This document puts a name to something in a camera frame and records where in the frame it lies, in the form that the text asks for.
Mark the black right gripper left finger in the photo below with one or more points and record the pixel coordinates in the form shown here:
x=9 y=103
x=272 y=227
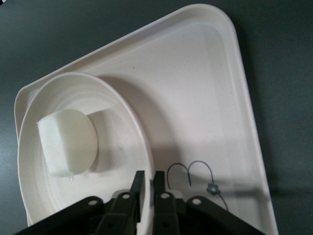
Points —
x=117 y=215

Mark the white steamed bun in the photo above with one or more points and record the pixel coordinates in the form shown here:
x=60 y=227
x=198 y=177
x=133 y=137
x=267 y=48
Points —
x=71 y=142

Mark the round beige plate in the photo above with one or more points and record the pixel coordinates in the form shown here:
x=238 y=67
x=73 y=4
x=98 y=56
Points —
x=110 y=115

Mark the beige rectangular rabbit-print tray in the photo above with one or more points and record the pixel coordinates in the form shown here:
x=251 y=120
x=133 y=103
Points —
x=195 y=98

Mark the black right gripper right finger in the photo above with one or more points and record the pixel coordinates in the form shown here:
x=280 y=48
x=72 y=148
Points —
x=163 y=215

